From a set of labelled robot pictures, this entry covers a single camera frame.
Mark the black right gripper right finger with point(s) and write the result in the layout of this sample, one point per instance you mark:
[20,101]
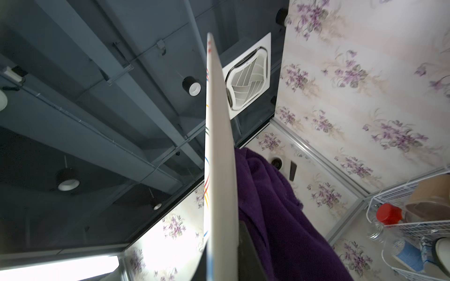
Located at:
[250,267]

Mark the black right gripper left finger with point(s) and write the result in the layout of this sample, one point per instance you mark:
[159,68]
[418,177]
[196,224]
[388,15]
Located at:
[201,270]

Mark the purple microfiber cloth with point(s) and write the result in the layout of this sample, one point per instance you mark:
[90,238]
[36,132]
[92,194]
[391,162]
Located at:
[288,245]

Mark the round plaid-striped white plate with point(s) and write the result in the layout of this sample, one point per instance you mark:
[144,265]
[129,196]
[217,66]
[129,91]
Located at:
[221,223]

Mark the clear plastic bottle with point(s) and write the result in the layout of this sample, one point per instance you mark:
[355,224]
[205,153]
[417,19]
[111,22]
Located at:
[397,252]

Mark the black ceiling spotlight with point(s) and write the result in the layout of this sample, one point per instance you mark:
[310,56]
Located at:
[192,86]

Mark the white ceiling air vent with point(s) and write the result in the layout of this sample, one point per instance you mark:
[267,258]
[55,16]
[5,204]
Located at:
[247,72]

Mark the white wire wall basket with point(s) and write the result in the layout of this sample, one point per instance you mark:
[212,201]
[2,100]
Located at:
[412,227]

